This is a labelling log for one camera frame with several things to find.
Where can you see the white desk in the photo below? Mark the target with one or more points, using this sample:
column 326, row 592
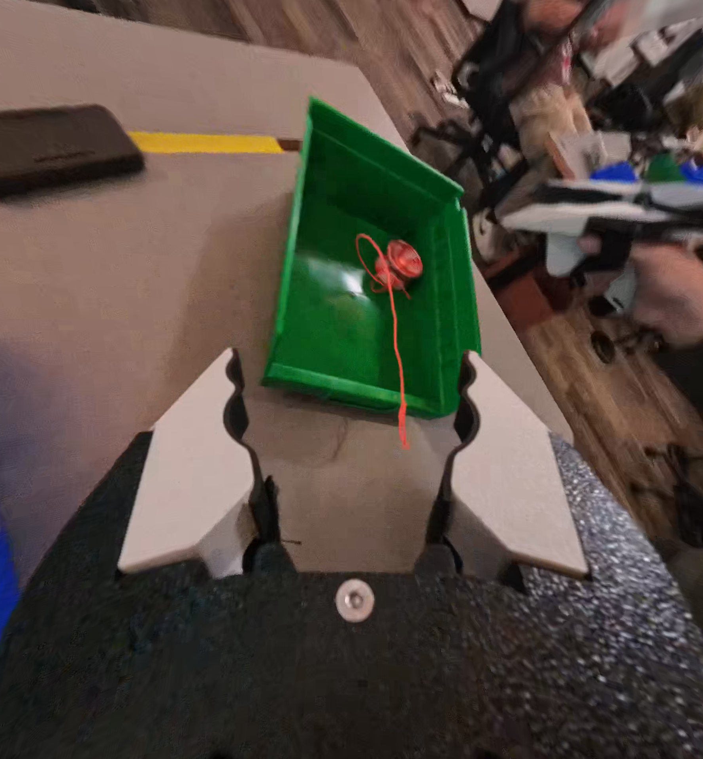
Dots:
column 114, row 297

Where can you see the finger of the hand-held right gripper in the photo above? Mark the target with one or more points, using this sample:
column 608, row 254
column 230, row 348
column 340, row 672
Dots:
column 636, row 192
column 588, row 219

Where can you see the cardboard box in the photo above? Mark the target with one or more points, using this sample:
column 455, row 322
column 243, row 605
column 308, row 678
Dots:
column 523, row 297

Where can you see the person's right forearm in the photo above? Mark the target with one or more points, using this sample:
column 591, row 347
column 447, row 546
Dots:
column 701, row 380

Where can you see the black object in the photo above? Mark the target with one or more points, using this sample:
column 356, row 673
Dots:
column 49, row 148

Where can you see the person's right hand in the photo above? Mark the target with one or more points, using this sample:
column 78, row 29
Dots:
column 683, row 297

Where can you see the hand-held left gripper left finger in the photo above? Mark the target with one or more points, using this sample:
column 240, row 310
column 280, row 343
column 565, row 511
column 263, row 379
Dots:
column 185, row 486

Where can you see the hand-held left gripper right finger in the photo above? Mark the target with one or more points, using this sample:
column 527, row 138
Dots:
column 511, row 486

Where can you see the green plastic bin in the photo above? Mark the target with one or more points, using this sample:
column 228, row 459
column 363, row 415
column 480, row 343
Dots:
column 340, row 308

